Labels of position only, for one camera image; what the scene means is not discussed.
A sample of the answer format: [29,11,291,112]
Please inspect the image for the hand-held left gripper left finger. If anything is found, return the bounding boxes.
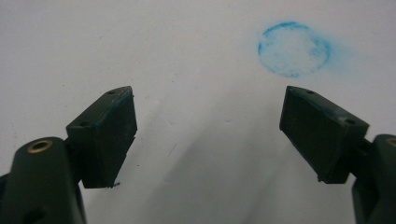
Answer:
[65,86,138,189]

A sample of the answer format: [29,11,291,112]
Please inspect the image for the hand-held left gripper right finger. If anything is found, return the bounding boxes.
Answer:
[278,85,370,185]

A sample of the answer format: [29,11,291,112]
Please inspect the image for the large white board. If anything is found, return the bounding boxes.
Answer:
[0,0,396,224]

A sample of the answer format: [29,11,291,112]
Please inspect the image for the blue ink ring stain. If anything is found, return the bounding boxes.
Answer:
[257,21,356,79]

